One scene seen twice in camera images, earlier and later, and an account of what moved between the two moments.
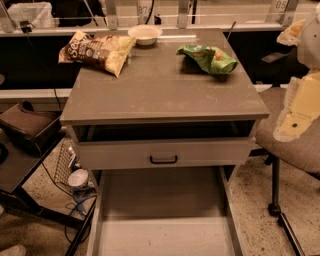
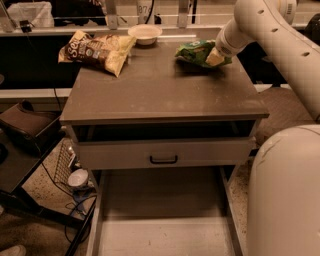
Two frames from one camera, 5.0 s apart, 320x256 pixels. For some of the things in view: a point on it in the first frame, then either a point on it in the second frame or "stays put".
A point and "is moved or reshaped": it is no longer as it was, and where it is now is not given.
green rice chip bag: (213, 58) is moved or reshaped
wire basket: (66, 155) stays put
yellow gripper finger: (292, 126) to (214, 58)
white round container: (78, 178) stays put
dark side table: (18, 165) stays put
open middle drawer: (164, 211) stays put
